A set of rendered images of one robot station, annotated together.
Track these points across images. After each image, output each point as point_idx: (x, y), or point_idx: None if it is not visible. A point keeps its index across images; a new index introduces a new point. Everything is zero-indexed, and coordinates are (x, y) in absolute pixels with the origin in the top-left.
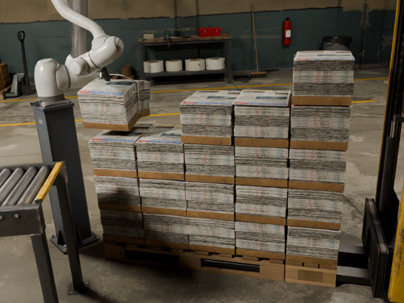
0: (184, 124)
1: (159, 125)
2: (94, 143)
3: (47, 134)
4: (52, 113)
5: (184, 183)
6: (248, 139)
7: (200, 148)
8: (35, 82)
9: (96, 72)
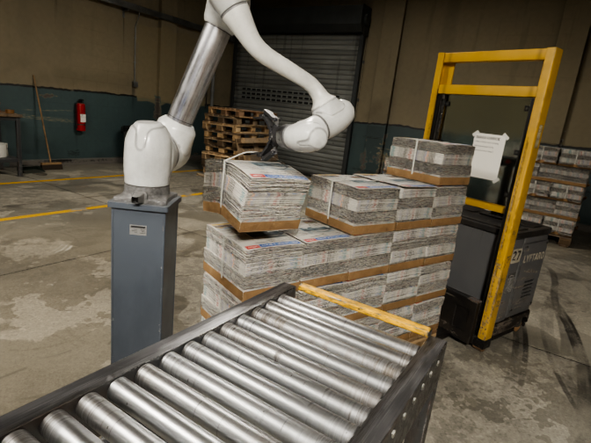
0: (359, 213)
1: None
2: (253, 253)
3: (158, 251)
4: (168, 215)
5: (346, 284)
6: (406, 222)
7: (368, 238)
8: (135, 161)
9: None
